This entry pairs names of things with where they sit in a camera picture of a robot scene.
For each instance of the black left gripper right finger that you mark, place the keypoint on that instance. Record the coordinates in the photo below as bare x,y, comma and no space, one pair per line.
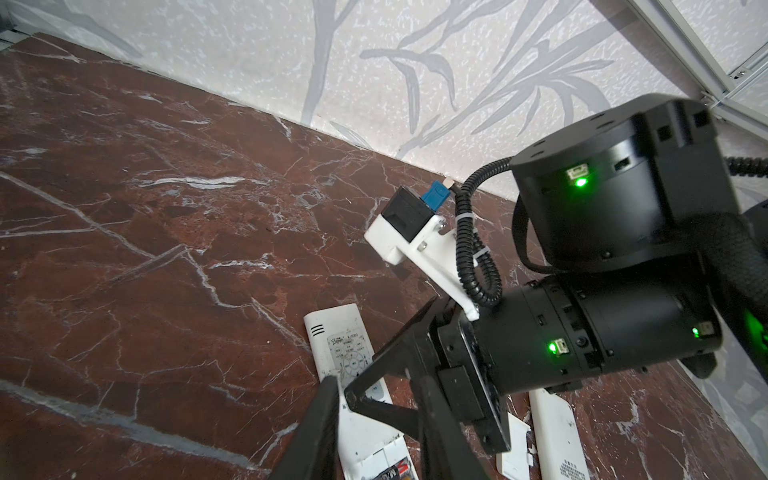
445,451

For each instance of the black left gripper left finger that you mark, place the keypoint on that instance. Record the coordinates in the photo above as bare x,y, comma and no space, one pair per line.
312,451

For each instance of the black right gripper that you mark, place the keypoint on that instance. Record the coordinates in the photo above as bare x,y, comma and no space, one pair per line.
449,350

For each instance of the white remote being unloaded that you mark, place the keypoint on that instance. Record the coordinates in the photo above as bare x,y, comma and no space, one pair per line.
559,448

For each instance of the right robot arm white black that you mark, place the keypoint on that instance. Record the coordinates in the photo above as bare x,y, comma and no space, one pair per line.
613,244

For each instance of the black red AAA battery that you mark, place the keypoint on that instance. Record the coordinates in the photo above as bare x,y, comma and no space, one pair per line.
402,470

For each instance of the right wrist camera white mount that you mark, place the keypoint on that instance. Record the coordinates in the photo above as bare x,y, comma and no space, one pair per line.
409,227

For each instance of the aluminium frame post right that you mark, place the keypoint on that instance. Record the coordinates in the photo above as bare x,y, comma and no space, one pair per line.
732,95

